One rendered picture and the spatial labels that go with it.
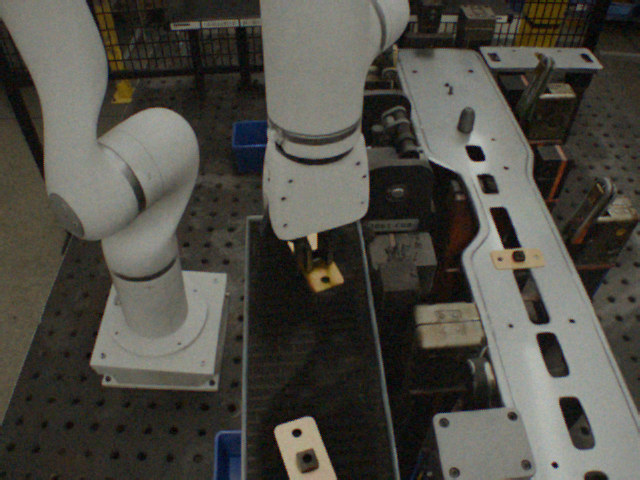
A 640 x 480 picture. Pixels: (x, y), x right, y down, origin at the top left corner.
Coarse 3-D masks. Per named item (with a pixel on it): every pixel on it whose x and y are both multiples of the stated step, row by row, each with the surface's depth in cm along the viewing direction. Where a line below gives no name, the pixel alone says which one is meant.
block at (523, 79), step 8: (504, 80) 125; (512, 80) 125; (520, 80) 125; (528, 80) 125; (504, 88) 124; (512, 88) 123; (520, 88) 123; (504, 96) 124; (512, 96) 124; (520, 96) 124; (512, 104) 125; (512, 112) 127; (520, 120) 128; (480, 160) 145; (504, 168) 140; (480, 176) 144; (488, 176) 142
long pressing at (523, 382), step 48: (432, 48) 131; (432, 96) 116; (480, 96) 117; (432, 144) 105; (480, 144) 105; (528, 144) 106; (480, 192) 96; (528, 192) 96; (480, 240) 88; (528, 240) 88; (480, 288) 82; (576, 288) 82; (528, 336) 76; (576, 336) 76; (528, 384) 71; (576, 384) 71; (624, 384) 71; (528, 432) 67; (624, 432) 66
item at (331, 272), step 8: (312, 240) 66; (320, 256) 64; (320, 264) 64; (304, 272) 63; (312, 272) 63; (320, 272) 63; (328, 272) 63; (336, 272) 63; (312, 280) 62; (336, 280) 62; (312, 288) 62; (320, 288) 62; (328, 288) 62
